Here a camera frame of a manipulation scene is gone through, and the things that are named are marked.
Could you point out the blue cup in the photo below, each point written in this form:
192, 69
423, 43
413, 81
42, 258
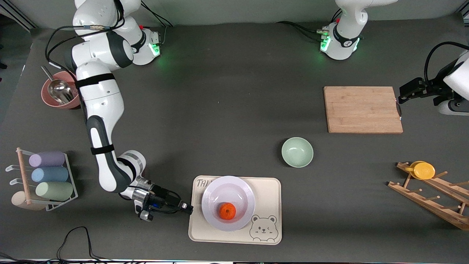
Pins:
49, 174

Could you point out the beige cup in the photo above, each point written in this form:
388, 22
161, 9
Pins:
17, 201

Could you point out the orange fruit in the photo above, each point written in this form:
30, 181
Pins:
227, 211

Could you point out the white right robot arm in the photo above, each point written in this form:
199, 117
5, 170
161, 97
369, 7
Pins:
102, 99

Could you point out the purple cup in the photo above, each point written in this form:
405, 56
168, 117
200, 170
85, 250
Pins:
47, 159

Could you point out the pink bowl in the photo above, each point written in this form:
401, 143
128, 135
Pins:
44, 93

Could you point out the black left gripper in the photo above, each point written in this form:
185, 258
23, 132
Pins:
431, 88

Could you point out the wooden cutting board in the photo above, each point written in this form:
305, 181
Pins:
348, 110

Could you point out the white round plate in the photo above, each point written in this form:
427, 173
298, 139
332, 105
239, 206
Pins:
227, 194

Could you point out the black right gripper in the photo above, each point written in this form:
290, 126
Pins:
163, 196

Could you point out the green cup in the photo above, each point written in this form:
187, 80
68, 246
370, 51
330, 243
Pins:
55, 191

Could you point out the yellow mug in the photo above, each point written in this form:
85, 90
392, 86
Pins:
424, 171

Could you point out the aluminium frame rail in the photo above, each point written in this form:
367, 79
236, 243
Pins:
22, 22
465, 14

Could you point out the metal scoop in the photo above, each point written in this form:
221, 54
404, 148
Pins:
60, 91

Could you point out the light green bowl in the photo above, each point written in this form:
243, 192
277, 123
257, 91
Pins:
297, 152

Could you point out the wooden mug rack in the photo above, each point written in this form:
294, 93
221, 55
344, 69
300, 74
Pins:
428, 205

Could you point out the cream bear print tray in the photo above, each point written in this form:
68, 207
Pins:
267, 198

